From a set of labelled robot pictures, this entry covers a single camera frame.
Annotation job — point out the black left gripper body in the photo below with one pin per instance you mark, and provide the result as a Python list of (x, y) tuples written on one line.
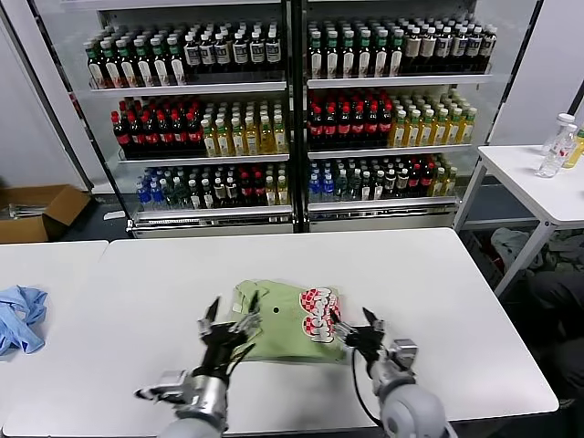
[(221, 347)]

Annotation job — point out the open brown cardboard box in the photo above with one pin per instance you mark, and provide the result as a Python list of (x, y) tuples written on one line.
[(59, 205)]

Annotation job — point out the dark bottle beige label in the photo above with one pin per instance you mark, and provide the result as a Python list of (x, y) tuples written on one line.
[(427, 48), (412, 48)]

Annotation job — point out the glass-door drinks display cabinet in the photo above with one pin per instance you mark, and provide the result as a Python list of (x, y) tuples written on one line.
[(182, 87), (392, 81)]

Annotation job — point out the small dark bottle white cap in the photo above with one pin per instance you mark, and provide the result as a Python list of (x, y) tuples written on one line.
[(378, 186), (366, 187), (402, 184), (206, 196), (219, 195), (390, 184), (232, 195), (195, 197)]

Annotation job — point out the small red-cap cola bottle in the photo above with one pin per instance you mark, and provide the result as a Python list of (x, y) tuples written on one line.
[(245, 191), (258, 191), (414, 180), (426, 179)]

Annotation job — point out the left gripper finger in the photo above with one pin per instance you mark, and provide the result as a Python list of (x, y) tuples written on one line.
[(209, 324), (248, 321)]

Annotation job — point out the crumpled light blue cloth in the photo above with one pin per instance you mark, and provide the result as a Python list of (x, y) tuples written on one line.
[(23, 319)]

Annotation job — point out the small yellow drink bottle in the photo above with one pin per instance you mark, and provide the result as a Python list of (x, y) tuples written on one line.
[(451, 182), (283, 193), (271, 194), (439, 183)]

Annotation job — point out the shiny metal parts bundle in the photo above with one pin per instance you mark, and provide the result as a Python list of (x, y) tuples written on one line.
[(25, 212)]

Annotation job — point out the grey cloth pile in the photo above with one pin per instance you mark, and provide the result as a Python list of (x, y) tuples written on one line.
[(511, 246)]

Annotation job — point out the white side table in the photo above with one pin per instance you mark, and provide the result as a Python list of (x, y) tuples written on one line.
[(524, 182)]

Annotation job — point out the small blue water bottle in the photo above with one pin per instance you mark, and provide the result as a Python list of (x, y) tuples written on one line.
[(143, 196), (156, 196), (326, 189), (314, 189)]

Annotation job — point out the clear bottle red label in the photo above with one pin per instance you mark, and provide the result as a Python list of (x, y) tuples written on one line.
[(552, 159)]

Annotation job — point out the bystander dark trousers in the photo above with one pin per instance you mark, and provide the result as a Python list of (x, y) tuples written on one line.
[(547, 319)]

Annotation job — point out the small clear water bottle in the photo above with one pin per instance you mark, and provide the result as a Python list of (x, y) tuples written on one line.
[(340, 188), (169, 196), (353, 187)]

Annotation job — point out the small white floor object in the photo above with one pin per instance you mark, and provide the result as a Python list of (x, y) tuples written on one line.
[(114, 215)]

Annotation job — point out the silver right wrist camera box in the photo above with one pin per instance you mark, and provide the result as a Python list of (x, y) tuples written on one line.
[(405, 353)]

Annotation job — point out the black plastic crate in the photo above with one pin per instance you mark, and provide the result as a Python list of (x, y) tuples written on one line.
[(479, 260)]

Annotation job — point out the clear bottle white cap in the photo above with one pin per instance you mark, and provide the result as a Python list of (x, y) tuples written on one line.
[(559, 134)]

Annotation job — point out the light green t-shirt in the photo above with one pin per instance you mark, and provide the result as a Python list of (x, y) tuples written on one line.
[(283, 333)]

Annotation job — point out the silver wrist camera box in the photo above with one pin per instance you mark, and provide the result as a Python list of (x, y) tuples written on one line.
[(405, 353), (164, 383)]

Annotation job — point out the dark bottle navy label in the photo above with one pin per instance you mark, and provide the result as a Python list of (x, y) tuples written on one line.
[(257, 52), (459, 47), (222, 54), (474, 46), (443, 48), (192, 55), (488, 45), (240, 53), (206, 55), (272, 52)]

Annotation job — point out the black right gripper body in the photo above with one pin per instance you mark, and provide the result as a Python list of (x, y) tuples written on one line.
[(367, 344)]

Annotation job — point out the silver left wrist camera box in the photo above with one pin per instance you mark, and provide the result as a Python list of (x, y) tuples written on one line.
[(164, 383)]

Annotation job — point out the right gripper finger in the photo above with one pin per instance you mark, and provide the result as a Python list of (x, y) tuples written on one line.
[(344, 330), (378, 326)]

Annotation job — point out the yellow tea bottle green cap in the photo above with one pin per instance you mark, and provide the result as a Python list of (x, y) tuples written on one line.
[(223, 141), (413, 132), (427, 131), (441, 131), (454, 130), (467, 129), (280, 139), (237, 141), (252, 140), (209, 141), (398, 132), (266, 140)]

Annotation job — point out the green-cap white-label tea bottle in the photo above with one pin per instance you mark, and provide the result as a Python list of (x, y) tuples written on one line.
[(380, 58), (126, 67), (176, 65), (347, 59), (331, 59), (111, 68), (160, 66), (364, 58), (96, 68), (315, 59), (396, 57), (143, 66)]

